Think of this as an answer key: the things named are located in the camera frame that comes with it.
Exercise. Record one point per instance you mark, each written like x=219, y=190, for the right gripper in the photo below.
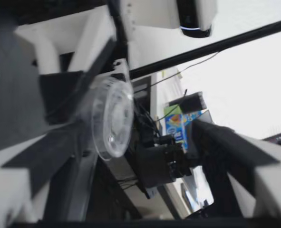
x=47, y=10

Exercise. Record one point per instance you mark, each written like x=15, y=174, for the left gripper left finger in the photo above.
x=35, y=161

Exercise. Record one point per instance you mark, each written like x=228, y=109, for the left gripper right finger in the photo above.
x=245, y=171

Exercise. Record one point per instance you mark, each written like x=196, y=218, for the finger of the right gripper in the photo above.
x=59, y=95

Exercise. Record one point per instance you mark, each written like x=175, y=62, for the clear plastic cup with lid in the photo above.
x=116, y=114

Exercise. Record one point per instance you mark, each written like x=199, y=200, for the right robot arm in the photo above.
x=154, y=164

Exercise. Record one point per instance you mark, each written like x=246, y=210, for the colourful cardboard box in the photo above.
x=176, y=128

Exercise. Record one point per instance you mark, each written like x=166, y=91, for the black frame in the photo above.
x=202, y=50

